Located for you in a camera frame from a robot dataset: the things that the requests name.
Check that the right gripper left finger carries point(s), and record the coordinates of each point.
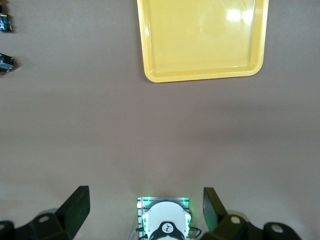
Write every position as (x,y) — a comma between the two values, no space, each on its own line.
(72,212)

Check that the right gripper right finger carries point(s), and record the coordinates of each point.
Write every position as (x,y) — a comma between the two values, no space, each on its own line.
(215,212)

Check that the yellow mushroom push button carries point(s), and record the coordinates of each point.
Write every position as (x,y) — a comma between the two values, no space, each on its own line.
(5,23)
(6,62)

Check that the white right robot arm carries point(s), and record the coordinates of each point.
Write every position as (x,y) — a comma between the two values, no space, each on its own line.
(165,215)

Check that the brown table cover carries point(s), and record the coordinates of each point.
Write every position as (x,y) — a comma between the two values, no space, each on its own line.
(75,125)

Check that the yellow plastic tray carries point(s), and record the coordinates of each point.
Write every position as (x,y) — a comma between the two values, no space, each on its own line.
(200,37)

